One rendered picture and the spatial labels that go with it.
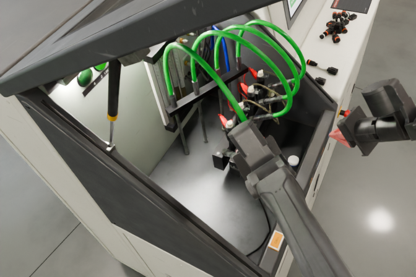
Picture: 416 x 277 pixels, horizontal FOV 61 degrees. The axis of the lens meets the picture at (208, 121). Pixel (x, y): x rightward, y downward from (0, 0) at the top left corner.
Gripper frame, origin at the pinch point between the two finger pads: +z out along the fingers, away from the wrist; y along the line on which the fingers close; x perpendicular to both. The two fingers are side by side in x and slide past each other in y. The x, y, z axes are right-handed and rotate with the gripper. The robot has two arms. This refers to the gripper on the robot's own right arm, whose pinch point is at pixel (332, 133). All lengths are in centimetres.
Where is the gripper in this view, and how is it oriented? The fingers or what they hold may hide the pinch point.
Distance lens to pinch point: 93.5
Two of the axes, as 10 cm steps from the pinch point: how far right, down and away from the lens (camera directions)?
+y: -5.8, -7.9, -1.8
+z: -4.3, 1.1, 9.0
